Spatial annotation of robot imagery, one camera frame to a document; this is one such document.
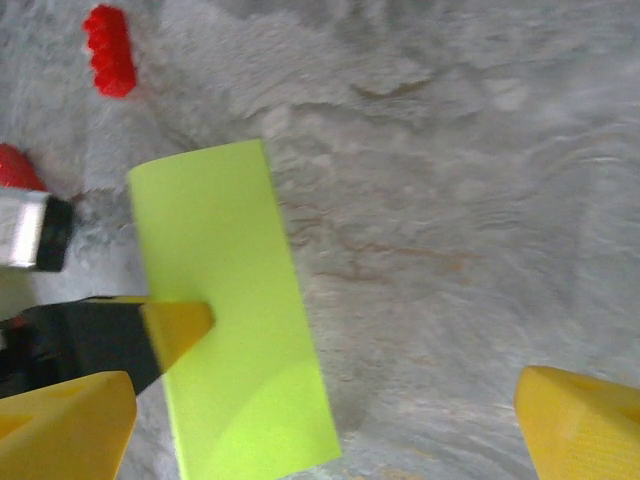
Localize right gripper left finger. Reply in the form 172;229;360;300
0;370;139;480

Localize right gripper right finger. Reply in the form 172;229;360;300
513;365;640;480

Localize red glitter toy microphone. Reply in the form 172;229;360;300
0;143;49;194

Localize red toy brick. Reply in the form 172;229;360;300
81;3;139;100

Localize yellow-green paper sheet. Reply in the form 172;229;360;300
127;138;344;480

